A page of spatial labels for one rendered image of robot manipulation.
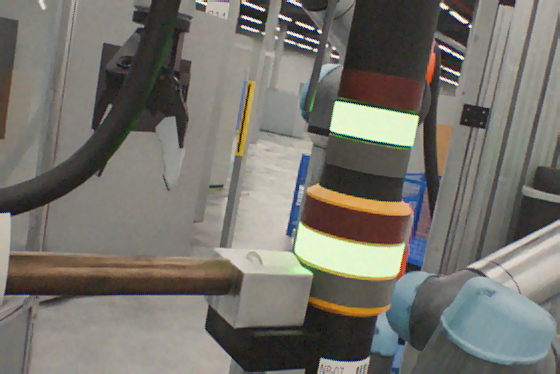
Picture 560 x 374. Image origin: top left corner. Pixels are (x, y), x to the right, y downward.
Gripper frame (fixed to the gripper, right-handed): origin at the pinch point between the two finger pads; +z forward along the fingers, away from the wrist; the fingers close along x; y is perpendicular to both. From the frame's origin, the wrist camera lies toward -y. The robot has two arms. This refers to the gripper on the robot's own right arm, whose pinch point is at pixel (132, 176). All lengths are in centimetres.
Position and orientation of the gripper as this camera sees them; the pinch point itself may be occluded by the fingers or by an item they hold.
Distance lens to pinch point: 81.3
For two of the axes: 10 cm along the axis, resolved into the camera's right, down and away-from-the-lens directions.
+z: -1.8, 9.7, 1.4
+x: -9.8, -1.9, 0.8
